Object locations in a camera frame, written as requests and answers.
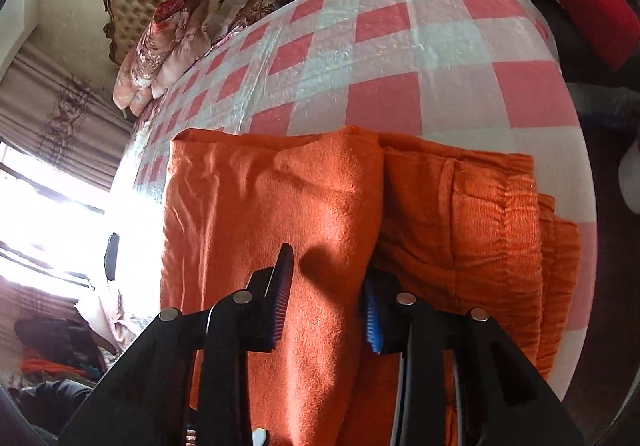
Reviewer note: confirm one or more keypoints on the brown curtain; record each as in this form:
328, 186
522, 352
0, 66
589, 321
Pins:
50, 105

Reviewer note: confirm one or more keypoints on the window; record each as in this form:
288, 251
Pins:
45, 206

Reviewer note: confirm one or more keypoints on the pale grey pillow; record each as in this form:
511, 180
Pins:
227, 15

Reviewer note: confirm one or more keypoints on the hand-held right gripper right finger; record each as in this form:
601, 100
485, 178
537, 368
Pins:
372, 321

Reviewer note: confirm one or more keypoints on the red cloth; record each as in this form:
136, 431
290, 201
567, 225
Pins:
600, 10

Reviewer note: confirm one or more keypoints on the black object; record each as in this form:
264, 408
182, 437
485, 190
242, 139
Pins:
112, 256

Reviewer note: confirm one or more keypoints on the orange towel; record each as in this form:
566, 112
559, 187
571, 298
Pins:
310, 186

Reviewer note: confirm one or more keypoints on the pile of clothes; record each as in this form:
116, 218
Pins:
55, 346

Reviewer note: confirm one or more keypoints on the white object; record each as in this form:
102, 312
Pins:
631, 175

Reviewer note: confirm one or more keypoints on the dark floral pillow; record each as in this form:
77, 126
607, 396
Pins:
260, 5

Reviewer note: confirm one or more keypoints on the folded floral quilt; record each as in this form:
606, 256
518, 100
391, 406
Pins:
165, 45

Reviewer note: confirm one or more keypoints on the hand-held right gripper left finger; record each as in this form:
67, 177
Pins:
281, 296

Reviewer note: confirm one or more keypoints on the pink checked cloth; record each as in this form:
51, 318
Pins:
400, 50

